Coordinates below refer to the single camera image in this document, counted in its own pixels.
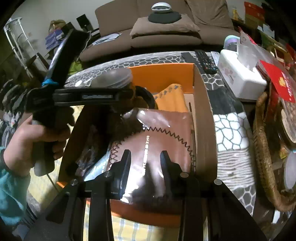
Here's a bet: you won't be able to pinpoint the red cardboard box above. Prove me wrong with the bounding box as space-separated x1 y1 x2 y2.
244 1 265 29

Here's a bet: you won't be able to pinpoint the black strap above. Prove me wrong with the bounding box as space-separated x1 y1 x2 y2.
134 85 159 110

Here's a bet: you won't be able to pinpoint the white metal rack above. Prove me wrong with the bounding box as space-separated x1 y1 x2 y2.
3 17 34 80

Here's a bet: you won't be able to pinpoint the white tissue box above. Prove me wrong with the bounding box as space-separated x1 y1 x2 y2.
218 38 268 100

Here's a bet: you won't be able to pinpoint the brown cushion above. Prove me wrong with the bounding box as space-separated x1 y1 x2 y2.
129 13 201 40

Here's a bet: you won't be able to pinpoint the glass jar grey lid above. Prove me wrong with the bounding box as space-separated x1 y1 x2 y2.
92 69 144 116

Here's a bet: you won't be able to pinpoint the grey stone-pattern blanket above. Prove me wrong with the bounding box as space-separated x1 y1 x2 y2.
62 50 262 218

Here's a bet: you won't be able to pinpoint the wicker basket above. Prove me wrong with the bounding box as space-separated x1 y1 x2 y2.
252 91 296 213

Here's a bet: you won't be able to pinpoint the red envelope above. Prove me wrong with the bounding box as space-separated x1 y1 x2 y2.
259 60 296 104

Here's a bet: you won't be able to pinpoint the orange cardboard box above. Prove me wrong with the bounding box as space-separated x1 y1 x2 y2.
57 62 219 229

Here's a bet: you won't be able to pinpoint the brown leather stitched pouch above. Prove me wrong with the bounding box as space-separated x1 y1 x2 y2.
76 108 197 209

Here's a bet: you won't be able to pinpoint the brown sofa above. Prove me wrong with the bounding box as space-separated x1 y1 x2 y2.
79 0 241 62

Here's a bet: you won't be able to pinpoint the white grey oval device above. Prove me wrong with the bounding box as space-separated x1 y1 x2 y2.
151 2 173 12

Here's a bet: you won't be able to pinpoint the blue stacked boxes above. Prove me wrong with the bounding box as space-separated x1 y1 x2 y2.
45 31 64 49

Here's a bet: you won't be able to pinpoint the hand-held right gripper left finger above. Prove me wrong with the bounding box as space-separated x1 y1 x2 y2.
23 149 132 241

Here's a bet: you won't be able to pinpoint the person's left hand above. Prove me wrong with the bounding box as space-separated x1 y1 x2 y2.
4 116 72 177

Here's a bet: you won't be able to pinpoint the yellow plaid tablecloth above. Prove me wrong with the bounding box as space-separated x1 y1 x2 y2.
28 171 185 241

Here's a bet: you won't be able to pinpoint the yellow cloth blue pattern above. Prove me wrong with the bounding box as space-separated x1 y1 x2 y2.
154 83 189 113

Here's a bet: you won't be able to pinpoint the clear snack jar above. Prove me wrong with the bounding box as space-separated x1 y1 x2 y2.
277 97 296 149

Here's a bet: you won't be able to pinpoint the black speaker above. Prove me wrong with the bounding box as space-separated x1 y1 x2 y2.
76 14 90 30

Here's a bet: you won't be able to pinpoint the green bag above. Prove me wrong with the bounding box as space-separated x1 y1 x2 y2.
69 61 84 75

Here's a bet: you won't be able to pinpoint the pastel round container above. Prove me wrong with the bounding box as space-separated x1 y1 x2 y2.
224 35 241 51

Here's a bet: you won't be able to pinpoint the black flat remote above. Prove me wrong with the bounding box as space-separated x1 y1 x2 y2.
181 52 197 65

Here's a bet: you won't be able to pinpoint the black remote control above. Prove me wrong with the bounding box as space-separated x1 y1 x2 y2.
194 49 218 75

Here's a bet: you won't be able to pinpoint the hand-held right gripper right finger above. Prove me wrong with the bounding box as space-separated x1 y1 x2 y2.
160 150 271 241

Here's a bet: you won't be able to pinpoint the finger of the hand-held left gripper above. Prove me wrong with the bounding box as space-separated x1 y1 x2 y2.
53 88 135 106

